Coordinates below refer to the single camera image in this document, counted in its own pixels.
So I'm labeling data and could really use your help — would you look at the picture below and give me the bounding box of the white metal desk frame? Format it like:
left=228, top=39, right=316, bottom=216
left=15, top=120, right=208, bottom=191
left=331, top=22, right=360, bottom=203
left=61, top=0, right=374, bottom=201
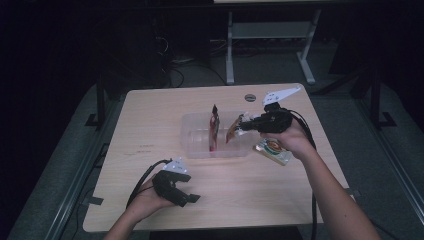
left=225, top=9, right=323, bottom=86

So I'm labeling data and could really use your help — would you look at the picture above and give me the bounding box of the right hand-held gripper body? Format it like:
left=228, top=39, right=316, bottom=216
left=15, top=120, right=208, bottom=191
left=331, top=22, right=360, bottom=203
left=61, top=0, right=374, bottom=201
left=254, top=84, right=303, bottom=135

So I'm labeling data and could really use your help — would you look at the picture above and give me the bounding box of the clear plastic container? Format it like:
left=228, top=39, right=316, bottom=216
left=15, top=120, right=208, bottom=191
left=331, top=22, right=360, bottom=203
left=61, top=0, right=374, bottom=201
left=179, top=110, right=259, bottom=160

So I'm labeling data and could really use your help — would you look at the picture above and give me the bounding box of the person's left hand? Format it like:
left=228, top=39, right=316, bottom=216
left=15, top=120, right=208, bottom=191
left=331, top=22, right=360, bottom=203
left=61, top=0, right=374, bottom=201
left=127, top=181, right=175, bottom=222

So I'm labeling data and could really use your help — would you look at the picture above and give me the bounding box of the black metal stand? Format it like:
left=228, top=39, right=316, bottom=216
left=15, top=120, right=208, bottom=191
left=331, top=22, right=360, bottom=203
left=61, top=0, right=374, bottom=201
left=84, top=74, right=108, bottom=132
left=368, top=66, right=398, bottom=132

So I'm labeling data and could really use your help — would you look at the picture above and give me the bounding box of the orange sauce packet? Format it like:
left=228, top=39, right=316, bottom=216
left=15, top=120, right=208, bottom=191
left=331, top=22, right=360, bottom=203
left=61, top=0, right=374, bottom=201
left=225, top=114, right=244, bottom=144

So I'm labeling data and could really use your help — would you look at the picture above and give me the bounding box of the left hand-held gripper cable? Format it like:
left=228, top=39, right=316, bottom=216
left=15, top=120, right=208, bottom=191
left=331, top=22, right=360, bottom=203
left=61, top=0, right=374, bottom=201
left=125, top=158, right=174, bottom=210

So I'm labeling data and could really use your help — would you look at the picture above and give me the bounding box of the metal floor rail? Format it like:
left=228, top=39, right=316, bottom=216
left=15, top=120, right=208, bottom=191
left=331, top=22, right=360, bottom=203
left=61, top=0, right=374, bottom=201
left=44, top=96, right=126, bottom=240
left=352, top=98, right=424, bottom=216

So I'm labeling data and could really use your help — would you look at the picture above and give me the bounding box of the person's right hand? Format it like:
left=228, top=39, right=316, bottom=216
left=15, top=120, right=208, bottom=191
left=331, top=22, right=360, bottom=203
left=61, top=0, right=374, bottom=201
left=259, top=118, right=317, bottom=162

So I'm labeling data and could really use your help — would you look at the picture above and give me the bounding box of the green and white sauce packet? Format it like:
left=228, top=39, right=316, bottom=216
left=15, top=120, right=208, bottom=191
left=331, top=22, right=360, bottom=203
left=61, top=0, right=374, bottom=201
left=253, top=137, right=292, bottom=167

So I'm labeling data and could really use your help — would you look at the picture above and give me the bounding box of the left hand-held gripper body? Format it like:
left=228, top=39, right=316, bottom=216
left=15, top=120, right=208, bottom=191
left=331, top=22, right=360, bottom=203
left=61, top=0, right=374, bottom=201
left=152, top=157, right=190, bottom=208

